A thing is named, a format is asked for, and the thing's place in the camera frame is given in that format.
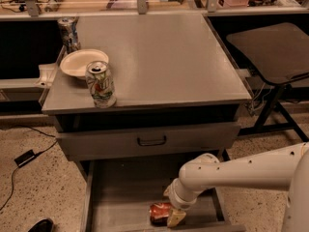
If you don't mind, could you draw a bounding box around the grey drawer cabinet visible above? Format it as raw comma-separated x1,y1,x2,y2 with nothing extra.
42,13,252,162

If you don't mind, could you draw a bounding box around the green white soda can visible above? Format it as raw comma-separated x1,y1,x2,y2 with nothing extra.
85,61,117,108

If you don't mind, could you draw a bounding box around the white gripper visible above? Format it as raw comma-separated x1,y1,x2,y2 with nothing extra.
163,178,207,228

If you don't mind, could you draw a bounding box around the white plastic bracket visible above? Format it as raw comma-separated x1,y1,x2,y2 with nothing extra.
35,63,58,88

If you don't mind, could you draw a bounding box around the open middle drawer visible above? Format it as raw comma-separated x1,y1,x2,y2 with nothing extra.
80,153,245,232

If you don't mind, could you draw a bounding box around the white bowl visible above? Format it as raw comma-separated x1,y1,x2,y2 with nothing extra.
60,49,109,79

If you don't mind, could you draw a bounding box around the black floor cable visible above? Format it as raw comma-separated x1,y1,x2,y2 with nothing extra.
0,125,59,212

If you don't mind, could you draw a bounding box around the black shoe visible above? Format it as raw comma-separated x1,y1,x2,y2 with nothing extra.
27,217,54,232

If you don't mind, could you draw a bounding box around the top drawer with handle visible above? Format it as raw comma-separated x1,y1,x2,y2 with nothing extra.
57,122,240,161

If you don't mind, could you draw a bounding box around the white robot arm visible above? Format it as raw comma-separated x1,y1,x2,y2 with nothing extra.
164,142,309,232

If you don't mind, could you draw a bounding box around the red coke can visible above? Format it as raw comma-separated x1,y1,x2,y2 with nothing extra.
149,202,172,225

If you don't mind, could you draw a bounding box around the black chair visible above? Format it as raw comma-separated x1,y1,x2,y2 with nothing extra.
226,22,309,142

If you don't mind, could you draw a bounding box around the black power adapter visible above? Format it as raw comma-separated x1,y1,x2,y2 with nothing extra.
14,150,36,168

